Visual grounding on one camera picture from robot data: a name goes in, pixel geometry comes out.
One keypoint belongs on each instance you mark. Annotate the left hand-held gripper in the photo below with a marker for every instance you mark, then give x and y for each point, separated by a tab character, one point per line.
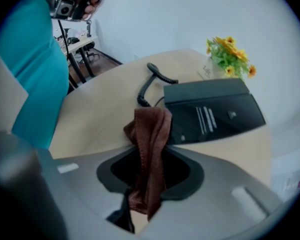
78	7

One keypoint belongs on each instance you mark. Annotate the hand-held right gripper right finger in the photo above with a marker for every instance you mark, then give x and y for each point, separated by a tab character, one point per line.
215	196

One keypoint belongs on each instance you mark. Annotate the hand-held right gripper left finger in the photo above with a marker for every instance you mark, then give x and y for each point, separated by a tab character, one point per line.
85	179

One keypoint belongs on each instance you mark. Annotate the brown cloth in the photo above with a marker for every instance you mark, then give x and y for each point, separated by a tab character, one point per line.
150	129

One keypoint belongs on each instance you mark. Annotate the black desk telephone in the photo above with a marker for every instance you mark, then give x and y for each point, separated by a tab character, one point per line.
215	104

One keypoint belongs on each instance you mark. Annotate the person's left hand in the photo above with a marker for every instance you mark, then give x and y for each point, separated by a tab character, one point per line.
91	7

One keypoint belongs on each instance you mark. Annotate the black mesh office chair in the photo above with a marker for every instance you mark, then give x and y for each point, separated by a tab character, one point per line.
88	29

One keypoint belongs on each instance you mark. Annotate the white desk black legs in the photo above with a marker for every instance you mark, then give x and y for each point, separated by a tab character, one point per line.
82	42

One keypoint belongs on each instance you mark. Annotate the person's teal shirt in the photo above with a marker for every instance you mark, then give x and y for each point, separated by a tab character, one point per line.
32	59

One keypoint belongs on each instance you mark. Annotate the yellow flowers in white pot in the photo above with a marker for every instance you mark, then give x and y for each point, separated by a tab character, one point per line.
227	56

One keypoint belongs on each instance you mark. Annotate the small black camera box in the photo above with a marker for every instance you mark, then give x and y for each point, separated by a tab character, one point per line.
63	8

